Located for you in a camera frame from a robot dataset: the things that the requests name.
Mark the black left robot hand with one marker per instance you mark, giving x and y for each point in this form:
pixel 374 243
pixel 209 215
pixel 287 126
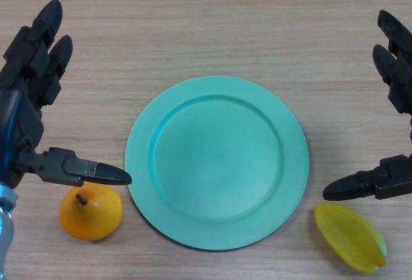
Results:
pixel 19 119

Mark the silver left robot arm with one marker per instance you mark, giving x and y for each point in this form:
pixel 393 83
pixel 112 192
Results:
pixel 5 228

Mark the teal round plate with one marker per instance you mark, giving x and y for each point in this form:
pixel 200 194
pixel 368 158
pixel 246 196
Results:
pixel 219 164

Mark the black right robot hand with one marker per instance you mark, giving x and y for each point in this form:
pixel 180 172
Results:
pixel 399 70

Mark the yellow starfruit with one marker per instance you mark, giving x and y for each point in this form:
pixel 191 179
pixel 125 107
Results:
pixel 351 238

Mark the orange yellow pear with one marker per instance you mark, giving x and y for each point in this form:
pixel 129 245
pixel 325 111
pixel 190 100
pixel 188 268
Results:
pixel 93 215

